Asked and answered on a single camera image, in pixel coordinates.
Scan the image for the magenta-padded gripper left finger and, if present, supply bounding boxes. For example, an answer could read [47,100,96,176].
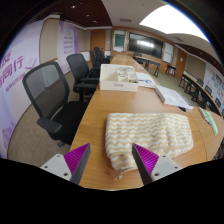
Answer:
[40,142,92,185]

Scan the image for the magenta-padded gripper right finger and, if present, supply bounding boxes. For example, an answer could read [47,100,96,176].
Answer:
[131,142,183,186]

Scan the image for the yellow white zigzag towel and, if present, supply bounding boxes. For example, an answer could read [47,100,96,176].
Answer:
[105,112,195,181]

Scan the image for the black mesh office chair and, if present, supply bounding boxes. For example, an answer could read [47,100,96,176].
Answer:
[22,60,89,148]
[65,53,100,101]

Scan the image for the green booklet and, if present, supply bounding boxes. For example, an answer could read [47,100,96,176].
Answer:
[200,107,220,136]

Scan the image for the thick white book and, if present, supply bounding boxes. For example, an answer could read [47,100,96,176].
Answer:
[154,84,195,111]

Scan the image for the long curved table with chairs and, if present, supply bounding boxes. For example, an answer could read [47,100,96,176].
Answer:
[179,70,224,116]

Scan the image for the printed white paper sheets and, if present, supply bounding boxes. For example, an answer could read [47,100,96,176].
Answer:
[135,71,157,89]

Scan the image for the open white cardboard box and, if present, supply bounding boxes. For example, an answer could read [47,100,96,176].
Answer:
[99,63,140,93]

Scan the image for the brown wooden door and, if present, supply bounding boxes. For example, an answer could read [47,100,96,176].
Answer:
[175,48,188,79]

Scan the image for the group of black office chairs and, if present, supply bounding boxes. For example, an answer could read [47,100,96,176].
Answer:
[88,46,112,73]

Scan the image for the large bright ceiling light panel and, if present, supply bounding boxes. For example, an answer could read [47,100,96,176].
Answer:
[139,3,210,43]

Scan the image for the plain white wall whiteboard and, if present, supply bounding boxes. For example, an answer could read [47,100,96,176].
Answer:
[162,42,175,64]

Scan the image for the large wall television screen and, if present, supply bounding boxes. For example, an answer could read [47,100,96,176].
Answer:
[128,32,164,60]

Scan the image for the purple printed wall banner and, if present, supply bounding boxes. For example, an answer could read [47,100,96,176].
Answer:
[56,20,80,75]

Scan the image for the wall whiteboard with green print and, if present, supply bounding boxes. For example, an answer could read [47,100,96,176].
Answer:
[112,29,128,53]

